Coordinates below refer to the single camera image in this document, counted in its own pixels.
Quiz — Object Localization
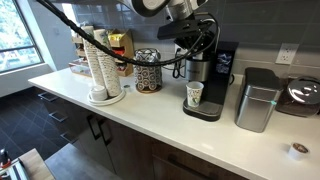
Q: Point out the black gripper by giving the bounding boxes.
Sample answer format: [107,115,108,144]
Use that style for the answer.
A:
[173,33,207,62]

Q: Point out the black coffee machine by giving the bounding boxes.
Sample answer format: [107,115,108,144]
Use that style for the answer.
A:
[182,19,239,123]

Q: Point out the brown-lid coffee capsule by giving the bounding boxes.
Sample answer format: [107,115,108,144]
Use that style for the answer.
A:
[287,142,311,162]

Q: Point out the floral paper cup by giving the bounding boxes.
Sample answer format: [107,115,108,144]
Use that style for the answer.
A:
[185,81,205,108]

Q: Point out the circle-patterned canister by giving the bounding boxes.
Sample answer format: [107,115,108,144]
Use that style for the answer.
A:
[133,48,164,94]

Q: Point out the wooden packet organizer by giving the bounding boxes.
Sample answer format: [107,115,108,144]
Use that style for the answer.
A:
[71,28,135,78]

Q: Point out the yellow tea packets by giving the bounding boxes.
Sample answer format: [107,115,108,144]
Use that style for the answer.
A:
[109,33,126,43]

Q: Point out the stainless steel bin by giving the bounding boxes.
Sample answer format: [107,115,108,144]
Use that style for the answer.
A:
[234,67,284,134]

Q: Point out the white round tray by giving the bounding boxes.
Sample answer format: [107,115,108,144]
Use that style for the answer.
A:
[87,87,127,107]

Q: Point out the white cup lid stack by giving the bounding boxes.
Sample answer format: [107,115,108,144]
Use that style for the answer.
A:
[90,84,109,102]

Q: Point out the low wooden packet tray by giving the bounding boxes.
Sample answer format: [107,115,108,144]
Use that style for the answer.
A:
[68,59,93,78]

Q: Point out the dark wood base cabinet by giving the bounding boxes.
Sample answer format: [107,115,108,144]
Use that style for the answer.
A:
[36,86,248,180]

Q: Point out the grey cart top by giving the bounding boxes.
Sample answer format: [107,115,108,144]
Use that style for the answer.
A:
[44,143,118,180]

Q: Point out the window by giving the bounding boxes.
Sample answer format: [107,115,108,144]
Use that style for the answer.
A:
[0,0,45,74]

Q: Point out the light wooden table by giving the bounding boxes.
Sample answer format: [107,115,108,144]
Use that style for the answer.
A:
[18,148,56,180]

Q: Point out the red and black tool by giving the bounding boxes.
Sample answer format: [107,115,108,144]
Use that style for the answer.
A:
[0,148,13,169]

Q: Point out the white wall outlet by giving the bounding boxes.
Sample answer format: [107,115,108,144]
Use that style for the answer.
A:
[174,43,184,56]
[275,43,300,66]

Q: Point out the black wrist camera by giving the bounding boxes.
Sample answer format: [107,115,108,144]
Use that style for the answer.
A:
[156,18,214,41]

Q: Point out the black power cord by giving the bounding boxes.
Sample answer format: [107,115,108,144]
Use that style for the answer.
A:
[162,54,188,80]

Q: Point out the black cabinet door handle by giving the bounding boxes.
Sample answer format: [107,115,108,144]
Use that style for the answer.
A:
[98,118,114,147]
[86,114,102,141]

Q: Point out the metal drawer handle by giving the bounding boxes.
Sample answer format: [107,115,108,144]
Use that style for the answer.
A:
[59,130,79,145]
[48,110,69,123]
[37,92,60,103]

